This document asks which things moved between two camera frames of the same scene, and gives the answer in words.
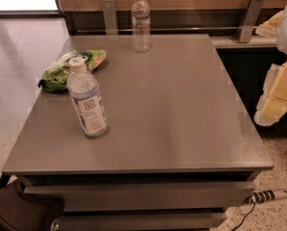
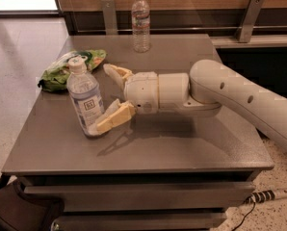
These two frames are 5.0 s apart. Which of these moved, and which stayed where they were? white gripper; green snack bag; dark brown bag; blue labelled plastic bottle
Moved: white gripper
Stayed: blue labelled plastic bottle; green snack bag; dark brown bag
